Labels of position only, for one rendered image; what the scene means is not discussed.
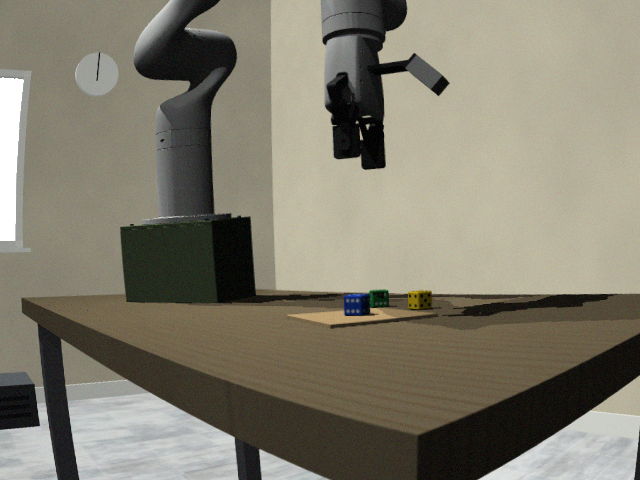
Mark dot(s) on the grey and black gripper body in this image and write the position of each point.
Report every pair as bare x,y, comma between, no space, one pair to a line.
352,53

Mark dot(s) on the blue die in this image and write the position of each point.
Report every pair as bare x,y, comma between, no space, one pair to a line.
356,305

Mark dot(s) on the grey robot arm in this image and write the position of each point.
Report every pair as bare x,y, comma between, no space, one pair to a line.
206,58

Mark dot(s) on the green die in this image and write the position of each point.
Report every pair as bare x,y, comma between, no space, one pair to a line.
379,298

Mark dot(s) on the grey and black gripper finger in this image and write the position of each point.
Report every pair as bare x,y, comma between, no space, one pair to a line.
346,135
372,145

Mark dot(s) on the tan square mat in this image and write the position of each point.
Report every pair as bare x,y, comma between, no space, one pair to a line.
337,319

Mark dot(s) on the yellow die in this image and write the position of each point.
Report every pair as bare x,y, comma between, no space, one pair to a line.
419,300

